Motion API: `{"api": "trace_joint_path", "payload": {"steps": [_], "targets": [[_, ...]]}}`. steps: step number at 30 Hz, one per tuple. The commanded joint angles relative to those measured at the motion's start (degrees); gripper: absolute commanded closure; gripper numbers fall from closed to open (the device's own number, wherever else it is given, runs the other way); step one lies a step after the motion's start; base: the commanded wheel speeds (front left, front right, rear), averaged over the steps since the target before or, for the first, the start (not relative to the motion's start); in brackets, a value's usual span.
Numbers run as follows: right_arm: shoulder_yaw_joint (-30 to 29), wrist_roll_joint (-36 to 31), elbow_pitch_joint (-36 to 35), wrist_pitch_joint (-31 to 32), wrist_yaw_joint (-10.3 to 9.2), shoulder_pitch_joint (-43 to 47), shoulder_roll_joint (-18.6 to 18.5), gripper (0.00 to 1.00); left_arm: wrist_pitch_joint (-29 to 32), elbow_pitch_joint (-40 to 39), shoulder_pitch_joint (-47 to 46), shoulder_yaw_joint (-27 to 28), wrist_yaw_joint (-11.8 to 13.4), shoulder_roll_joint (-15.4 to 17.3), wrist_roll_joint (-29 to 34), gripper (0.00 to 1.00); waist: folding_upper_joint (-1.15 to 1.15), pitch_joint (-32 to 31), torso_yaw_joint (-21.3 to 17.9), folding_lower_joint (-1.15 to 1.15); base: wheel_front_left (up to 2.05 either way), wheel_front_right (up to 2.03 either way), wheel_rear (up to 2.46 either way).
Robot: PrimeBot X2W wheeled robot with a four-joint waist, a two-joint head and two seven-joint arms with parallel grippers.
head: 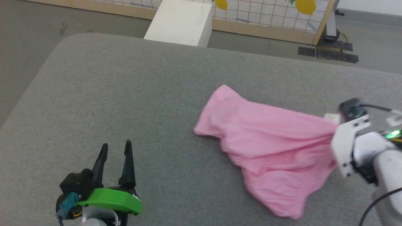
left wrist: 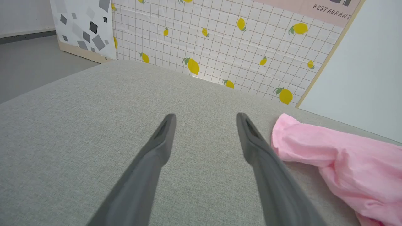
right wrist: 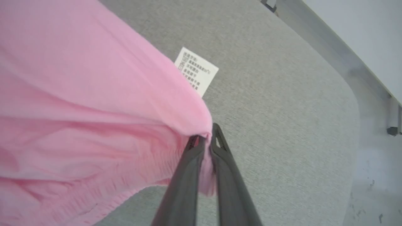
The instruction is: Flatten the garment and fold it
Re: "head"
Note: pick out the small black floor tape patch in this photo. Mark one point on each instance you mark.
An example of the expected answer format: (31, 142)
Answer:
(306, 51)

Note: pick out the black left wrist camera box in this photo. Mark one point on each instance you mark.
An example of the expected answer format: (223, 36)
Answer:
(77, 182)

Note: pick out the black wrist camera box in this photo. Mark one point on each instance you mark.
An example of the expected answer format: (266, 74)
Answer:
(351, 110)
(77, 182)

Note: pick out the large black floor tape patch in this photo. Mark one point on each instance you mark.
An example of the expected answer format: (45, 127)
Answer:
(337, 53)

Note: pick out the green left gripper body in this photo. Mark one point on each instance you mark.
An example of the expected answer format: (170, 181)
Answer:
(116, 199)

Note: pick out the pink garment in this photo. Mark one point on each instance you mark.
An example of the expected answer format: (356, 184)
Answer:
(270, 144)

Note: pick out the white rectangular box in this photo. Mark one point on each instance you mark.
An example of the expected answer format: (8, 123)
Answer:
(182, 22)

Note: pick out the lemon print grid partition screen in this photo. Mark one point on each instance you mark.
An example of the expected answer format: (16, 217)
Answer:
(267, 15)

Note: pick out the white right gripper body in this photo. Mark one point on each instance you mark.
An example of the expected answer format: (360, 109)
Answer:
(344, 144)

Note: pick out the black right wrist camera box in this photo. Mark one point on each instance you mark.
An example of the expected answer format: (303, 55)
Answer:
(351, 110)

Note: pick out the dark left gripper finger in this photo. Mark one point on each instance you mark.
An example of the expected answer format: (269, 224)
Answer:
(100, 164)
(127, 169)

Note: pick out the grey metal stand leg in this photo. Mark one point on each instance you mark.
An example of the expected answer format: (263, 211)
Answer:
(331, 25)

